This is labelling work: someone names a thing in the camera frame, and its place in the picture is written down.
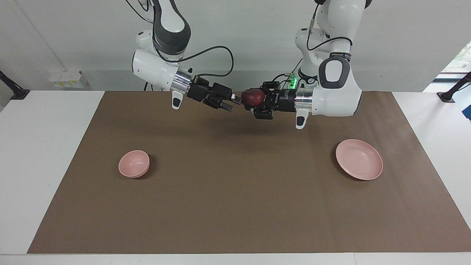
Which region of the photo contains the red apple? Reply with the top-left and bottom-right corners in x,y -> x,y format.
241,88 -> 266,108

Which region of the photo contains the pink plate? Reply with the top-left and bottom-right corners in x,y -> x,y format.
336,139 -> 384,181

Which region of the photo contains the pink bowl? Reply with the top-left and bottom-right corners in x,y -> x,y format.
118,150 -> 150,179

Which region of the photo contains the brown table mat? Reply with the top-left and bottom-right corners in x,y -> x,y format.
27,91 -> 471,254

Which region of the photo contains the black clamp stand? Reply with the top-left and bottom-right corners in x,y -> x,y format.
437,72 -> 471,103
0,71 -> 30,100

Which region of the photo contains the bright window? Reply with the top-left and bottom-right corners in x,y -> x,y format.
440,40 -> 471,82

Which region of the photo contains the black left base cable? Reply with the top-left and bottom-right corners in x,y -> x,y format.
272,59 -> 306,89

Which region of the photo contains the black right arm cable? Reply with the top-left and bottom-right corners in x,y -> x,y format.
125,0 -> 234,80

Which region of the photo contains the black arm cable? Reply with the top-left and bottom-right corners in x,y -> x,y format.
307,0 -> 354,52
125,0 -> 234,80

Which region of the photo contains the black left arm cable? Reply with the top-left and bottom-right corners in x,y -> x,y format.
307,0 -> 354,52

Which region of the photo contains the white wall socket box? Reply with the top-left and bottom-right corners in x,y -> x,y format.
49,71 -> 88,89

